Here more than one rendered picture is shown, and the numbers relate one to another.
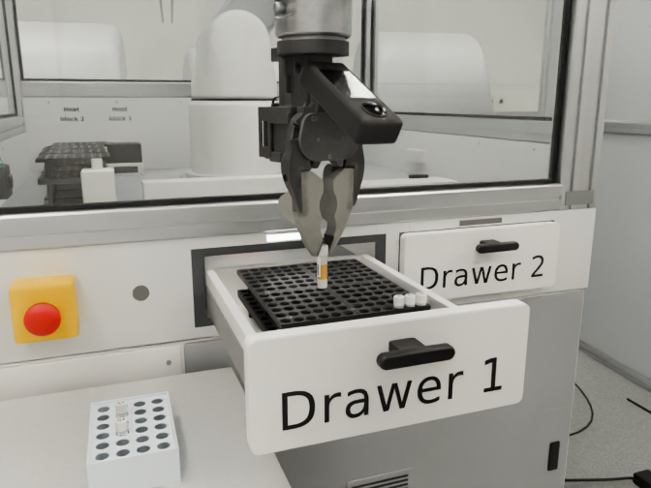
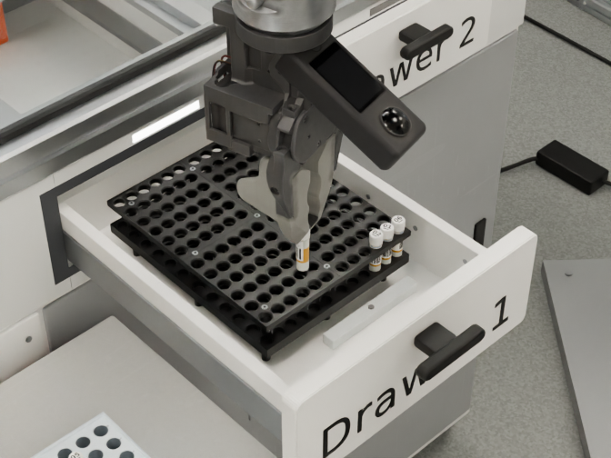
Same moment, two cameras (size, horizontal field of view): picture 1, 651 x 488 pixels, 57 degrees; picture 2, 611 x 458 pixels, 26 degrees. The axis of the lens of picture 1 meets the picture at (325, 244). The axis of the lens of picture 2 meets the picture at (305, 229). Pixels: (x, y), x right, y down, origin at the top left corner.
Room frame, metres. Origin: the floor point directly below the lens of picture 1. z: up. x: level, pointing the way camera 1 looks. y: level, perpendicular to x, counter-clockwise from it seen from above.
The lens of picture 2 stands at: (-0.14, 0.32, 1.70)
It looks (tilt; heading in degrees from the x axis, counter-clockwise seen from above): 42 degrees down; 337
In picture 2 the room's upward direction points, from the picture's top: straight up
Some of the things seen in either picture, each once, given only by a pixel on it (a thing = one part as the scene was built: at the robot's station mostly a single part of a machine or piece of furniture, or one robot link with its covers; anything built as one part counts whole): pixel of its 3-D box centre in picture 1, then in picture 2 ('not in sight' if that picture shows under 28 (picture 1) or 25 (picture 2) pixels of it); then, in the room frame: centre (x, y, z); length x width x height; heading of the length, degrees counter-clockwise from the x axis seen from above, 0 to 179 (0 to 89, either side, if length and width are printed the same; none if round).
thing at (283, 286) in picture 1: (324, 310); (257, 241); (0.72, 0.00, 0.87); 0.22 x 0.18 x 0.06; 20
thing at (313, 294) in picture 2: (356, 314); (334, 273); (0.62, -0.03, 0.90); 0.18 x 0.02 x 0.01; 110
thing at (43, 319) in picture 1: (43, 318); not in sight; (0.67, 0.34, 0.88); 0.04 x 0.03 x 0.04; 110
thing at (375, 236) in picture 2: (398, 315); (375, 252); (0.64, -0.08, 0.89); 0.01 x 0.01 x 0.05
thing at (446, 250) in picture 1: (481, 260); (399, 51); (0.94, -0.25, 0.87); 0.29 x 0.02 x 0.11; 110
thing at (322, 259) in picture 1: (322, 266); (302, 247); (0.61, 0.00, 0.96); 0.01 x 0.01 x 0.05
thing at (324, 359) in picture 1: (395, 371); (414, 353); (0.53, -0.07, 0.87); 0.29 x 0.02 x 0.11; 110
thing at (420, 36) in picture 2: (492, 245); (418, 37); (0.91, -0.26, 0.91); 0.07 x 0.04 x 0.01; 110
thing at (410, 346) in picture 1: (410, 350); (440, 343); (0.51, -0.08, 0.91); 0.07 x 0.04 x 0.01; 110
